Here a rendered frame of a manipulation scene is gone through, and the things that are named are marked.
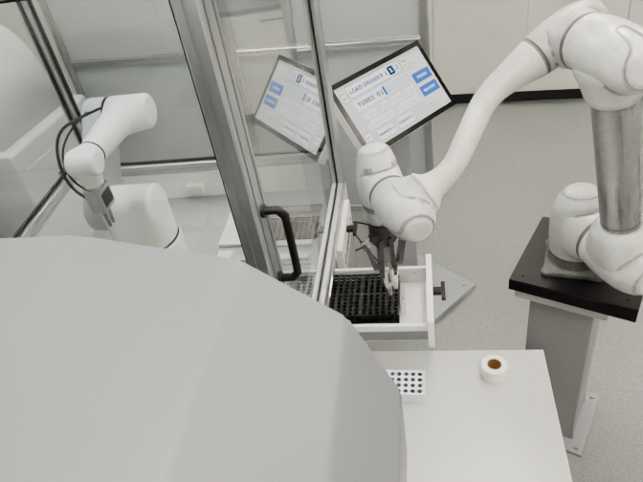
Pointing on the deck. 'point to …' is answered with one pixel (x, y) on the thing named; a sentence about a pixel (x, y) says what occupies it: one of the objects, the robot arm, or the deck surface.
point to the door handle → (286, 240)
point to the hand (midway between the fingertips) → (388, 275)
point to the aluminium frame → (235, 169)
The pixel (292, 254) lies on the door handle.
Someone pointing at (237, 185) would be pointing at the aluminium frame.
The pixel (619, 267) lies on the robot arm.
